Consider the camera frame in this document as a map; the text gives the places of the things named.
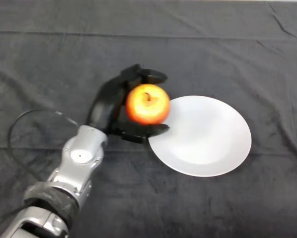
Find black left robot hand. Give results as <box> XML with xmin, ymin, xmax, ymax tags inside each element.
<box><xmin>85</xmin><ymin>63</ymin><xmax>170</xmax><ymax>144</ymax></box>

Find red yellow apple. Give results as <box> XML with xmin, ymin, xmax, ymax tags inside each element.
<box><xmin>125</xmin><ymin>83</ymin><xmax>171</xmax><ymax>125</ymax></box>

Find white round plate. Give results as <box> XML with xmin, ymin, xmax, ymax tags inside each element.
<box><xmin>148</xmin><ymin>95</ymin><xmax>252</xmax><ymax>178</ymax></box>

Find black cloth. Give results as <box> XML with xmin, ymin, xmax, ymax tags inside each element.
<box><xmin>0</xmin><ymin>0</ymin><xmax>297</xmax><ymax>238</ymax></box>

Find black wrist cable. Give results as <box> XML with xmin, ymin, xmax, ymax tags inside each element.
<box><xmin>0</xmin><ymin>109</ymin><xmax>81</xmax><ymax>228</ymax></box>

